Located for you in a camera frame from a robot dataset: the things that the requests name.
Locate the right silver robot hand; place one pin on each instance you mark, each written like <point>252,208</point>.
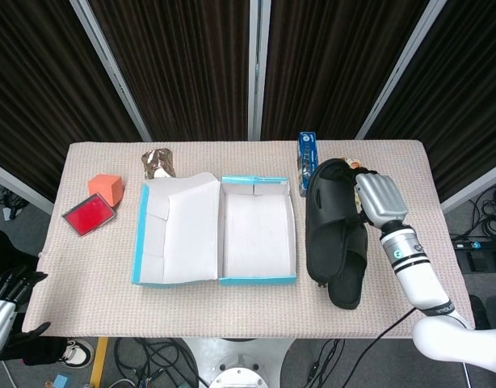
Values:
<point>383,198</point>

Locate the black rubber slipper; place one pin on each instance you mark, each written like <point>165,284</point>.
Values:
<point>347,295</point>
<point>320,210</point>

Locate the light blue shoe box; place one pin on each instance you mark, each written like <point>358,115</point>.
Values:
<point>256,234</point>

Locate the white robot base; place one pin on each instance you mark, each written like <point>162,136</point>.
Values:
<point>236,363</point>

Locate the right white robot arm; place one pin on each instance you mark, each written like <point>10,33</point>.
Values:
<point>417,275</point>

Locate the long blue wrap box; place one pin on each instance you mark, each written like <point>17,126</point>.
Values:
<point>308,153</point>

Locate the black foot pedal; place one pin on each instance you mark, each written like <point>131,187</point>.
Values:
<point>480,260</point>

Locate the yellow snack packet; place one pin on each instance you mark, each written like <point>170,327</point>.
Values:
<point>355,163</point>

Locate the white black sneaker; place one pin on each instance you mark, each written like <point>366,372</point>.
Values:
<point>76,355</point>

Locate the small blue floor block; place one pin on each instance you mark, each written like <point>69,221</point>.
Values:
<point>62,382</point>

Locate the black power strip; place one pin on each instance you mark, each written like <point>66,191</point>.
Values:
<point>476,243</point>

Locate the dark brown pleated curtain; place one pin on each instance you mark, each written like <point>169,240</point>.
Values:
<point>183,60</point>
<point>333,60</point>
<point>466,89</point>
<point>38,81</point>

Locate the red ink pad case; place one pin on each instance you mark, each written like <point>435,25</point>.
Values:
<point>88,214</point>

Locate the orange foam block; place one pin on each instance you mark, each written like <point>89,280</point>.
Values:
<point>106,188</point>

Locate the beige woven tablecloth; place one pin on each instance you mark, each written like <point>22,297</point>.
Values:
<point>232,315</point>

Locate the brown foil snack bag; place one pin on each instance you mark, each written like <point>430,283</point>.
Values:
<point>159,163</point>

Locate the grey aluminium partition post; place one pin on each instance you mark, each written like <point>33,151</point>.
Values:
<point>22,188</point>
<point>258,68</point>
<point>110,68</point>
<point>474,188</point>
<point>401,68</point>

